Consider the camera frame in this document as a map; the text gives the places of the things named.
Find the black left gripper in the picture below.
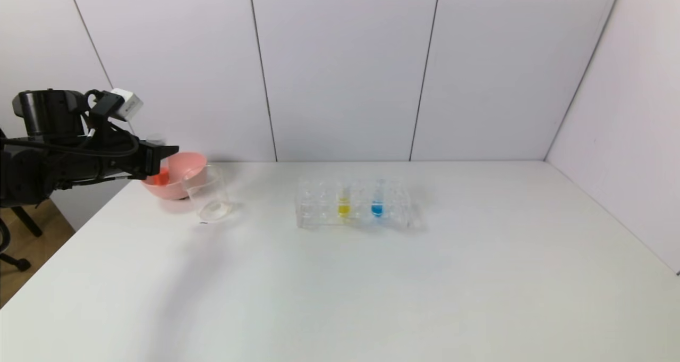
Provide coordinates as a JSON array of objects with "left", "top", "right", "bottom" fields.
[{"left": 100, "top": 130, "right": 180, "bottom": 180}]

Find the test tube with blue pigment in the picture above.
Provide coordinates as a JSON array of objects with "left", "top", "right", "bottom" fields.
[{"left": 370, "top": 175, "right": 386, "bottom": 220}]

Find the pink plastic bowl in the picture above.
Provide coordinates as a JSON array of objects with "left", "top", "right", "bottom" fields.
[{"left": 141, "top": 152, "right": 209, "bottom": 201}]

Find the black tripod stand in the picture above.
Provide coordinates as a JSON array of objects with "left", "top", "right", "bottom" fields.
[{"left": 0, "top": 205, "right": 44, "bottom": 273}]

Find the clear acrylic test tube rack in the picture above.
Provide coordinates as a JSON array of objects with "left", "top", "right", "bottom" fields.
[{"left": 295, "top": 174, "right": 414, "bottom": 230}]

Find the test tube with red pigment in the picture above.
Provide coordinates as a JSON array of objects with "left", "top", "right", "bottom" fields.
[{"left": 151, "top": 135, "right": 171, "bottom": 187}]

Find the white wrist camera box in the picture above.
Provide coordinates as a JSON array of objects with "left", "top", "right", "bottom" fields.
[{"left": 97, "top": 88, "right": 143, "bottom": 122}]

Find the test tube with yellow pigment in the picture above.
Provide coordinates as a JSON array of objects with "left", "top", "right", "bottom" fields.
[{"left": 336, "top": 173, "right": 353, "bottom": 221}]

